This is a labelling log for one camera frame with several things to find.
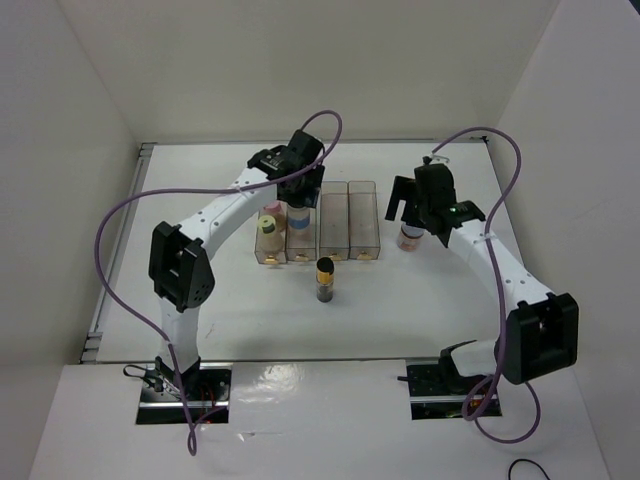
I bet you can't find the white-lid red-label jar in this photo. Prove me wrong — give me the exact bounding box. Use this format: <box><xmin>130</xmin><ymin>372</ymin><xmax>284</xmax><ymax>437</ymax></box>
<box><xmin>396</xmin><ymin>223</ymin><xmax>425</xmax><ymax>252</ymax></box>

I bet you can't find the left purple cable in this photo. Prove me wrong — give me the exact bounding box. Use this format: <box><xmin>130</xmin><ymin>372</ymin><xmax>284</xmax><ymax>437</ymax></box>
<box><xmin>94</xmin><ymin>109</ymin><xmax>344</xmax><ymax>457</ymax></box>

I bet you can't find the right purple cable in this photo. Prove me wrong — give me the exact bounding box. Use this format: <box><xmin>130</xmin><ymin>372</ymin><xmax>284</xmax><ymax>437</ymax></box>
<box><xmin>429</xmin><ymin>125</ymin><xmax>541</xmax><ymax>444</ymax></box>

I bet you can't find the purple cable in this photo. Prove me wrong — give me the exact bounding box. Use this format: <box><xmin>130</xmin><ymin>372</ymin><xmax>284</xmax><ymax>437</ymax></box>
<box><xmin>94</xmin><ymin>109</ymin><xmax>344</xmax><ymax>457</ymax></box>
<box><xmin>429</xmin><ymin>125</ymin><xmax>541</xmax><ymax>444</ymax></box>

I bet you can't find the yellow-lid spice jar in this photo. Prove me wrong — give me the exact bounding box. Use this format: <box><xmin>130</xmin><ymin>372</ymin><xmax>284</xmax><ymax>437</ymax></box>
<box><xmin>257</xmin><ymin>215</ymin><xmax>284</xmax><ymax>253</ymax></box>

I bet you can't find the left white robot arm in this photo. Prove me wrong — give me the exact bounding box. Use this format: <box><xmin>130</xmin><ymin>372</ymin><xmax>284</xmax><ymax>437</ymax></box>
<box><xmin>149</xmin><ymin>130</ymin><xmax>324</xmax><ymax>400</ymax></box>

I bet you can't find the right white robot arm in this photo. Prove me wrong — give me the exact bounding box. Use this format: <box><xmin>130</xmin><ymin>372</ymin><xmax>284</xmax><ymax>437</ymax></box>
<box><xmin>385</xmin><ymin>164</ymin><xmax>579</xmax><ymax>393</ymax></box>

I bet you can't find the blue-label silver-lid jar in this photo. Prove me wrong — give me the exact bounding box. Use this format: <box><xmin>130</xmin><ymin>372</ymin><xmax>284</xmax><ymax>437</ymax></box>
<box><xmin>287</xmin><ymin>204</ymin><xmax>311</xmax><ymax>233</ymax></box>

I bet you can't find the clear bin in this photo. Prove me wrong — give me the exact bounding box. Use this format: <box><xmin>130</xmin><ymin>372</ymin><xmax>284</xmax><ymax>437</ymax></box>
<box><xmin>254</xmin><ymin>201</ymin><xmax>287</xmax><ymax>265</ymax></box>
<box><xmin>285</xmin><ymin>208</ymin><xmax>317</xmax><ymax>263</ymax></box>
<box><xmin>348</xmin><ymin>181</ymin><xmax>381</xmax><ymax>261</ymax></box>
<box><xmin>319</xmin><ymin>181</ymin><xmax>349</xmax><ymax>262</ymax></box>

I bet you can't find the black cable loop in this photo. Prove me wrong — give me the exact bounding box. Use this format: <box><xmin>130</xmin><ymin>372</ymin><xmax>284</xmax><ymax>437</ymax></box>
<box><xmin>508</xmin><ymin>458</ymin><xmax>551</xmax><ymax>480</ymax></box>

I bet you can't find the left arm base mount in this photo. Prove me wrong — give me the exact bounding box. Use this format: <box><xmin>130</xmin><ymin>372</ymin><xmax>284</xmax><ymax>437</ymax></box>
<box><xmin>122</xmin><ymin>363</ymin><xmax>232</xmax><ymax>426</ymax></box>

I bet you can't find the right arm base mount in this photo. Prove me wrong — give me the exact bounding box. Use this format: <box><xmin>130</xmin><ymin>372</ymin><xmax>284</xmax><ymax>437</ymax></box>
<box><xmin>397</xmin><ymin>357</ymin><xmax>484</xmax><ymax>421</ymax></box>

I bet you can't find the pink-lid spice jar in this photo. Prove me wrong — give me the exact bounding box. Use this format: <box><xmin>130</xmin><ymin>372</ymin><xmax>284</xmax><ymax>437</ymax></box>
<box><xmin>262</xmin><ymin>201</ymin><xmax>286</xmax><ymax>224</ymax></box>

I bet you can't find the gold-band dark bottle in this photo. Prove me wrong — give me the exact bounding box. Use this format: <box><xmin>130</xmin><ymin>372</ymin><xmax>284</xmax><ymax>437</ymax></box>
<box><xmin>316</xmin><ymin>257</ymin><xmax>335</xmax><ymax>303</ymax></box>

